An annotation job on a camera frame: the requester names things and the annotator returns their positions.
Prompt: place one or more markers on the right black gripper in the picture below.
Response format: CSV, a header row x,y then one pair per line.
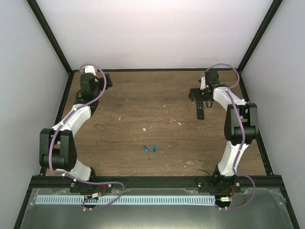
x,y
192,94

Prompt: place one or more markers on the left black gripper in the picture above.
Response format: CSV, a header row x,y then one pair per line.
x,y
108,84

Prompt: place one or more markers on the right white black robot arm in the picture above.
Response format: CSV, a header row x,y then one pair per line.
x,y
241,120

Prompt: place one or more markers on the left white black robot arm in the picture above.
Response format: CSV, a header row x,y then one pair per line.
x,y
57,146

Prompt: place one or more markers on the right blue battery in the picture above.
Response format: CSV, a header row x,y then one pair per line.
x,y
154,148

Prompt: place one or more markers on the blue battery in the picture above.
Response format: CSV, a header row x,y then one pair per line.
x,y
154,148
146,149

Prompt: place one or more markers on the left blue battery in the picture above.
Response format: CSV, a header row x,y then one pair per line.
x,y
146,149

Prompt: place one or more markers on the clear plastic sheet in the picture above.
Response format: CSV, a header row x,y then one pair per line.
x,y
259,208

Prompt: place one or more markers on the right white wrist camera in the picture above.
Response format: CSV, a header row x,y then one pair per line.
x,y
202,81

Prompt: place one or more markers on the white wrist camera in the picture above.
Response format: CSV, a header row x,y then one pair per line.
x,y
202,81
89,69

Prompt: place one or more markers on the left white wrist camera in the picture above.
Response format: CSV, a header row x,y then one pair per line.
x,y
89,69

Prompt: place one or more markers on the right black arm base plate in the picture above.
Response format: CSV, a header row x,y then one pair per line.
x,y
217,188

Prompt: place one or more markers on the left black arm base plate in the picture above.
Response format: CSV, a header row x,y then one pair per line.
x,y
78,187

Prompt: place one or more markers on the black aluminium frame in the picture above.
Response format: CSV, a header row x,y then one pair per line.
x,y
270,180

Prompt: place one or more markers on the light blue slotted cable duct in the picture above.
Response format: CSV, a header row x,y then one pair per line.
x,y
126,200

